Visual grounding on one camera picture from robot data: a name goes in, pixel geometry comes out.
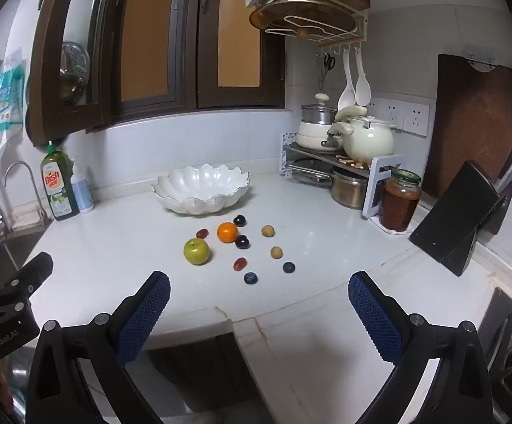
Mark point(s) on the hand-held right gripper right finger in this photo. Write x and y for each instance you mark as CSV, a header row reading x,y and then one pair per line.
x,y
375,313

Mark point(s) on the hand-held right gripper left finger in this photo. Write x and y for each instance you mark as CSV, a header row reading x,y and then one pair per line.
x,y
145,313

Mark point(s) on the green apple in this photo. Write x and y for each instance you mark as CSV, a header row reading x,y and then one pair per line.
x,y
196,252

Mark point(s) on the blueberry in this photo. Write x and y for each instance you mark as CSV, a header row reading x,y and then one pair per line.
x,y
251,278
288,267

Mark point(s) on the red grape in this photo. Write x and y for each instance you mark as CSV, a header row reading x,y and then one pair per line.
x,y
240,264
202,233

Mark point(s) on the orange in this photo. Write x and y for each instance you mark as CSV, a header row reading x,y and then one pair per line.
x,y
227,233

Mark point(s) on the brown longan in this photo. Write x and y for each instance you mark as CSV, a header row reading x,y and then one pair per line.
x,y
268,231
276,252

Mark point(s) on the white scalloped bowl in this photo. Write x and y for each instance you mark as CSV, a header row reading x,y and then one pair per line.
x,y
203,181

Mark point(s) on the steel sink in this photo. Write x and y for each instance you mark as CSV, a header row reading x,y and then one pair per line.
x,y
21,243

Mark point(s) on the curved steel faucet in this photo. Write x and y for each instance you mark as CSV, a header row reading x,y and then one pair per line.
x,y
39,203

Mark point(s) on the white paper towel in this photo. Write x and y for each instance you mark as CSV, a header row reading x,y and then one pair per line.
x,y
386,229

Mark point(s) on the green dish soap bottle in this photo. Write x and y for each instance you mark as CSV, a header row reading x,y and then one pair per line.
x,y
59,185

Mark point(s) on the small blue pump bottle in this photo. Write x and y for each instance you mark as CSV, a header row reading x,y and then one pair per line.
x,y
81,190

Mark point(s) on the glass jar of chili sauce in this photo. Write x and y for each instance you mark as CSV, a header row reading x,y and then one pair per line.
x,y
399,207

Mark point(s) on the dark plum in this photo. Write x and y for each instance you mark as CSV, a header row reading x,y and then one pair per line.
x,y
239,220
242,242

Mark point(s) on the stainless steel pot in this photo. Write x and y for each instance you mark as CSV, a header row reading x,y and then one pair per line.
x,y
349,190

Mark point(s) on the black knife block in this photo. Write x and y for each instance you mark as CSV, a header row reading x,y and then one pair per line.
x,y
455,212

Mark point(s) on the white kitchen shelf rack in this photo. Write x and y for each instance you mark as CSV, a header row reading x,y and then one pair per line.
x,y
382,172

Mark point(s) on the hanging plastic bag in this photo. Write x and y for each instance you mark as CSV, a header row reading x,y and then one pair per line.
x,y
2,106

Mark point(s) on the wooden trivet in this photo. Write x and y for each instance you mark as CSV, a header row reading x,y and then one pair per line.
x,y
353,162

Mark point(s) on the glass pot lid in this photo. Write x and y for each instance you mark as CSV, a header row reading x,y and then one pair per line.
x,y
311,174

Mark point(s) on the cream teapot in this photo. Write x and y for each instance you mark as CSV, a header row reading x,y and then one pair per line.
x,y
368,141

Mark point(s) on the cream saucepan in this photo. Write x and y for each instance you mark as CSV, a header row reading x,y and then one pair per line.
x,y
311,134

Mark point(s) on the steel steamer pot with lid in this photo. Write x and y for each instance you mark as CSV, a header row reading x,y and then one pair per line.
x,y
318,114

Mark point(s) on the perforated steel steamer plate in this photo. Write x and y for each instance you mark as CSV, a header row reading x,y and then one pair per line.
x,y
75,64

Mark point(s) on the dark wooden cutting board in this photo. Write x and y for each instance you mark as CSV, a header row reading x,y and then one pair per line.
x,y
477,123

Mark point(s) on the white rice spoon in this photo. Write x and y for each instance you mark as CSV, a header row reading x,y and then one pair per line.
x,y
345,95
363,88

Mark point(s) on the kitchen scissors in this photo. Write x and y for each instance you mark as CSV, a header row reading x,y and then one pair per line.
x,y
326,64

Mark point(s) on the round wooden board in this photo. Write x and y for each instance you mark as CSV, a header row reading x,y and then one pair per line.
x,y
273,20

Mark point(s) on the white wall outlet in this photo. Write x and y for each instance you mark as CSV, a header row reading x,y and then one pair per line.
x,y
416,119
388,112

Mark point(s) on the brown window frame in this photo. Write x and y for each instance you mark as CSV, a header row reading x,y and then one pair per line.
x,y
189,53

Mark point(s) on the clear wall hook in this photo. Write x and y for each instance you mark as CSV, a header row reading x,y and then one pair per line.
x,y
479,59

